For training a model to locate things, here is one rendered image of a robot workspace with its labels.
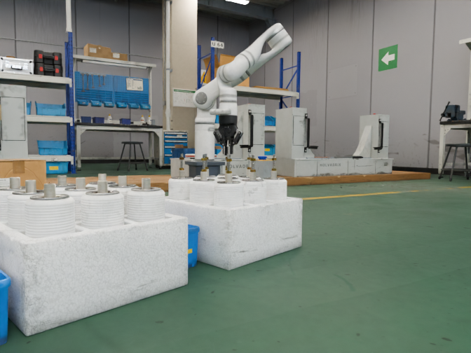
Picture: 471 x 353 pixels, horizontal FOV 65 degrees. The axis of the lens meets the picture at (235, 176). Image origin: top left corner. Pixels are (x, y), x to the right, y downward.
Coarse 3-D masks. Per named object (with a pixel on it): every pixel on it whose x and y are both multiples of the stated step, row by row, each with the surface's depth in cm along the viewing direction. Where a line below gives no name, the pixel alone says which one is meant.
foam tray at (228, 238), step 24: (192, 216) 120; (216, 216) 112; (240, 216) 112; (264, 216) 121; (288, 216) 131; (216, 240) 113; (240, 240) 113; (264, 240) 122; (288, 240) 132; (216, 264) 113; (240, 264) 114
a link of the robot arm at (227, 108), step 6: (222, 102) 147; (228, 102) 147; (234, 102) 148; (222, 108) 147; (228, 108) 147; (234, 108) 148; (210, 114) 147; (216, 114) 147; (222, 114) 147; (228, 114) 147; (234, 114) 148
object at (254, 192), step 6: (246, 186) 123; (252, 186) 123; (258, 186) 123; (264, 186) 125; (246, 192) 124; (252, 192) 123; (258, 192) 123; (264, 192) 125; (246, 198) 124; (252, 198) 123; (258, 198) 123; (264, 198) 125; (252, 204) 123
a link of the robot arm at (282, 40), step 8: (280, 32) 158; (272, 40) 160; (280, 40) 159; (288, 40) 160; (272, 48) 163; (280, 48) 160; (264, 56) 162; (272, 56) 162; (256, 64) 162; (248, 72) 164
